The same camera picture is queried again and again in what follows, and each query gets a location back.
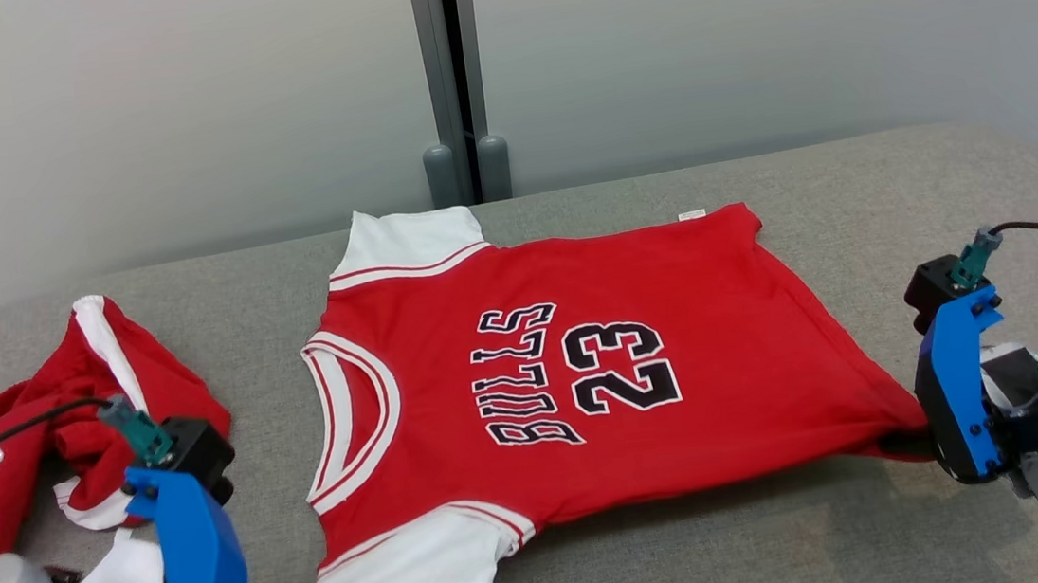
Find red shorts with white stripes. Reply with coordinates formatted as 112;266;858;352
0;282;246;582

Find red Bulls 23 jersey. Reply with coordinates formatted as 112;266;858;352
243;158;948;583

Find grey metal partition post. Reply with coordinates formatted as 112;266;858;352
408;0;515;211

